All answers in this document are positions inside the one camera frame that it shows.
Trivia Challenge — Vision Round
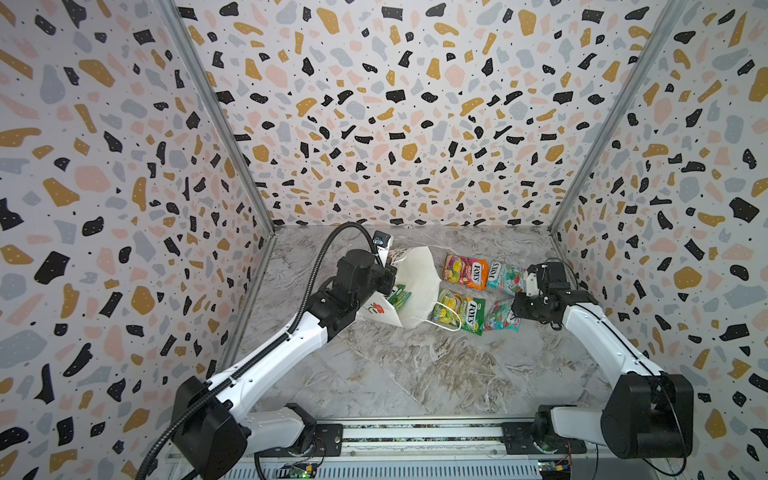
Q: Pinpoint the teal pink Fox's candy packet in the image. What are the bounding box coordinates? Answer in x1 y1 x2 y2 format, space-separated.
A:
486 260 527 295

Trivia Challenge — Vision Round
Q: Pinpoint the white paper bag red flower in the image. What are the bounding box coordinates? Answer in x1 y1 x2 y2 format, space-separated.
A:
357 246 463 332

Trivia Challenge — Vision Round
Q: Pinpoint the orange pink Fox's candy packet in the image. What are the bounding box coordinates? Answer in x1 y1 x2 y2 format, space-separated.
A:
442 254 489 290

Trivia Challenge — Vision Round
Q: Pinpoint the green snack packet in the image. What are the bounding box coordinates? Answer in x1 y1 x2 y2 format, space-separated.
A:
387 284 412 311
430 289 486 335

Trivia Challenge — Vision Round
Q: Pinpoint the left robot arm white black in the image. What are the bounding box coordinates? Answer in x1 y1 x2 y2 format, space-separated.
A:
171 247 397 479

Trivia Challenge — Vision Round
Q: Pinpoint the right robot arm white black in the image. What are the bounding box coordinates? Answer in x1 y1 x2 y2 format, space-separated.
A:
512 261 694 460

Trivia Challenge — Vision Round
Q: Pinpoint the left green circuit board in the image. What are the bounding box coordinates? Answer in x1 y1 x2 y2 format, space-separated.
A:
275 462 319 479

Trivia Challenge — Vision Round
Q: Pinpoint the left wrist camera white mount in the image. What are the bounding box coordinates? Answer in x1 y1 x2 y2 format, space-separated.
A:
372 230 392 266

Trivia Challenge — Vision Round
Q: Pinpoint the black corrugated cable conduit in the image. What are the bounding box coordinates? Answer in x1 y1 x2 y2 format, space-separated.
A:
134 221 380 480

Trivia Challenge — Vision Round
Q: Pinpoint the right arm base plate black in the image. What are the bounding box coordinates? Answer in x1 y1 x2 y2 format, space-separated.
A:
501 421 587 456

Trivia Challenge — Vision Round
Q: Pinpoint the left corner aluminium post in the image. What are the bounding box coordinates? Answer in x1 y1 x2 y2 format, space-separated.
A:
156 0 275 238

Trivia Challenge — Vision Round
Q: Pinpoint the corner aluminium post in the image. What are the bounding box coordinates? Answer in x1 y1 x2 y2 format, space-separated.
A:
548 0 691 234
156 0 275 238

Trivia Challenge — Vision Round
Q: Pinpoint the right circuit board with wires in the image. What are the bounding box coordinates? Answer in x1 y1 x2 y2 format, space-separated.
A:
537 460 572 480

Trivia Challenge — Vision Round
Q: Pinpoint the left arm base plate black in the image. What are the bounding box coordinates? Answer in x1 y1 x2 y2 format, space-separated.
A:
259 423 344 460

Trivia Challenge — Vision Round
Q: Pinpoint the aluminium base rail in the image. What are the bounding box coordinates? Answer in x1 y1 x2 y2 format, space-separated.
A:
161 416 679 480

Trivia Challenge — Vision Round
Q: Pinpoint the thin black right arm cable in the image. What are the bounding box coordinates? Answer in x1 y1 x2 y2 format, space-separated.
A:
575 299 691 478

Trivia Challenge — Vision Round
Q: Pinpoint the right corner aluminium post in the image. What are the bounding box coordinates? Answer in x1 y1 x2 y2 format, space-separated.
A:
548 0 691 234

